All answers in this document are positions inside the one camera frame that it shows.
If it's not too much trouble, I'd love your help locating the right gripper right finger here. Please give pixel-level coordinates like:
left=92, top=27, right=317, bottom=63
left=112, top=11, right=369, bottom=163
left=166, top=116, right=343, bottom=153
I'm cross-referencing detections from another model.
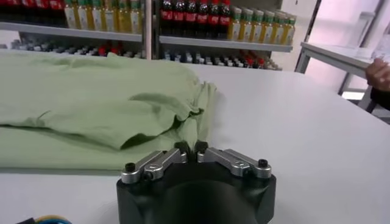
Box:
left=194, top=139, right=272, bottom=180

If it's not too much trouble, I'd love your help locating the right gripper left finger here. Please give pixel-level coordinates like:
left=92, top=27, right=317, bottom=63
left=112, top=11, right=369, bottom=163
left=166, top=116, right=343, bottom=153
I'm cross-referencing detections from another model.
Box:
left=121, top=140, right=191, bottom=185

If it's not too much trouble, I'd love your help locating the light green t-shirt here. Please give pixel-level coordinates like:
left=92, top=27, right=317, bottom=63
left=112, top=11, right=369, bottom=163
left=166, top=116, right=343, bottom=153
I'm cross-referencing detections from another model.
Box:
left=0, top=52, right=219, bottom=171

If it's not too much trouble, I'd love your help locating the person in dark clothes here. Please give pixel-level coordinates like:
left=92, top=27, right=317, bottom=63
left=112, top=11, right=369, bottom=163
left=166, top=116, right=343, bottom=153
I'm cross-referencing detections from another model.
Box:
left=370, top=87, right=390, bottom=111

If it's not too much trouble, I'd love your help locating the person hand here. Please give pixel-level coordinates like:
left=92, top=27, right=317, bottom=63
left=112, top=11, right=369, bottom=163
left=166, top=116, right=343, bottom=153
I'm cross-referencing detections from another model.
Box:
left=365, top=57, right=390, bottom=92

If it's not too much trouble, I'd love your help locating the grey drinks shelf rack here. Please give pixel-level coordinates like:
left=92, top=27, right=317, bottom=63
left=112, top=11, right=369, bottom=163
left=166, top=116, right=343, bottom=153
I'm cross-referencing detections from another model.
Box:
left=152, top=0, right=295, bottom=72
left=0, top=0, right=153, bottom=60

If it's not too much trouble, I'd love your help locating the yellow blue rimmed object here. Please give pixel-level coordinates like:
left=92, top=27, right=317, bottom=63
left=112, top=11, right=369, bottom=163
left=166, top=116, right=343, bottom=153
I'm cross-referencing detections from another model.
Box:
left=15, top=214, right=73, bottom=224

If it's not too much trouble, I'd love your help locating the yellow tea bottle green cap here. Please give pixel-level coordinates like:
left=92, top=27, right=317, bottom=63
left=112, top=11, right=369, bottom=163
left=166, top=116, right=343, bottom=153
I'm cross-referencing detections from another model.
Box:
left=117, top=0, right=131, bottom=33
left=261, top=10, right=275, bottom=44
left=103, top=0, right=118, bottom=32
left=76, top=0, right=91, bottom=30
left=283, top=14, right=297, bottom=46
left=228, top=5, right=242, bottom=41
left=272, top=12, right=286, bottom=45
left=90, top=0, right=104, bottom=32
left=129, top=0, right=143, bottom=34
left=239, top=7, right=254, bottom=42
left=251, top=8, right=264, bottom=43
left=63, top=0, right=77, bottom=30

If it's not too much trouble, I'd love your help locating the cola bottle red label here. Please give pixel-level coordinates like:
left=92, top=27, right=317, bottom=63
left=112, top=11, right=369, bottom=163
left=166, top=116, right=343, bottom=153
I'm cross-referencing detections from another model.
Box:
left=196, top=0, right=209, bottom=38
left=207, top=0, right=221, bottom=39
left=160, top=0, right=174, bottom=37
left=6, top=0, right=22, bottom=25
left=218, top=0, right=232, bottom=40
left=172, top=0, right=185, bottom=37
left=35, top=0, right=51, bottom=27
left=183, top=0, right=197, bottom=38
left=20, top=0, right=37, bottom=26
left=48, top=0, right=65, bottom=28

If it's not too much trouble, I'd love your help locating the black slanted pole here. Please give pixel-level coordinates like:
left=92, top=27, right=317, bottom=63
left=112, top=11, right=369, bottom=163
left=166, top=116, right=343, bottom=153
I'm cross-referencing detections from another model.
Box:
left=303, top=0, right=323, bottom=42

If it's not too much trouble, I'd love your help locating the white metal frame table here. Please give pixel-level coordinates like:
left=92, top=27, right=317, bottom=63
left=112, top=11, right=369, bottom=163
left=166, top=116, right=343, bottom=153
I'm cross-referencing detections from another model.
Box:
left=294, top=41, right=390, bottom=114

